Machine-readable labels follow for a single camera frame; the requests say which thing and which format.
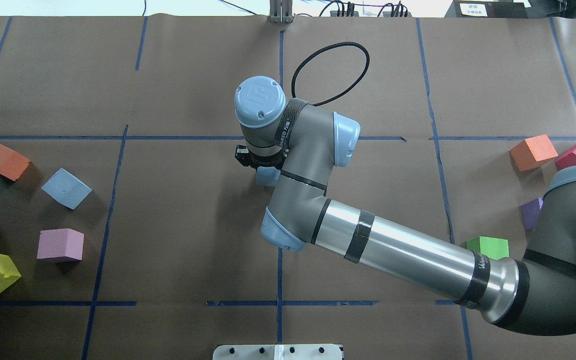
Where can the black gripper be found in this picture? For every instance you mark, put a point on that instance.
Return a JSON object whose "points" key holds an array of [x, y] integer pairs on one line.
{"points": [[259, 162]]}

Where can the light blue foam block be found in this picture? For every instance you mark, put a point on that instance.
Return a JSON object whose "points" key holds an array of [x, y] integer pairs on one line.
{"points": [[66, 189], [267, 176]]}

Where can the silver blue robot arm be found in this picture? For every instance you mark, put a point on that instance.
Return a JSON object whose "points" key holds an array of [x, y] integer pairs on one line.
{"points": [[303, 143]]}

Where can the pink foam block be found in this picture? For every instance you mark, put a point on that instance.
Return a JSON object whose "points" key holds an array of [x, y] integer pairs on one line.
{"points": [[60, 245]]}

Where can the orange foam block far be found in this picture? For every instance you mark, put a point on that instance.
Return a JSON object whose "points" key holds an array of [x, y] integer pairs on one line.
{"points": [[12, 163]]}

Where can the orange foam block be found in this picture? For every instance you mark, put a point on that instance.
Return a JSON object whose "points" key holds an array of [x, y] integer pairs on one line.
{"points": [[12, 163], [533, 152]]}

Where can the black box with label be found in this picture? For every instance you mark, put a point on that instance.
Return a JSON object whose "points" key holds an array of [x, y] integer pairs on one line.
{"points": [[493, 9]]}

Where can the green foam block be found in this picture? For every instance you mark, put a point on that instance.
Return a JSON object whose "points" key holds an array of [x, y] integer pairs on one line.
{"points": [[494, 248]]}

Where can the orange foam block near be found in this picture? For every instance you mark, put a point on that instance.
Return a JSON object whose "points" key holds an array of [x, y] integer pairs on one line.
{"points": [[533, 152]]}

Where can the small purple foam block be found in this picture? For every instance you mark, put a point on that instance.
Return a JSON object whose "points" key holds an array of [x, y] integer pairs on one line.
{"points": [[530, 211]]}

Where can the aluminium frame post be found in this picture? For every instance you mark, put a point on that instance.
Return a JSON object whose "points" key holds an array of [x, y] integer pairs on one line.
{"points": [[281, 12]]}

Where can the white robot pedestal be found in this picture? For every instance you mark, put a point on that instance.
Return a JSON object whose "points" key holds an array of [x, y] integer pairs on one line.
{"points": [[313, 351]]}

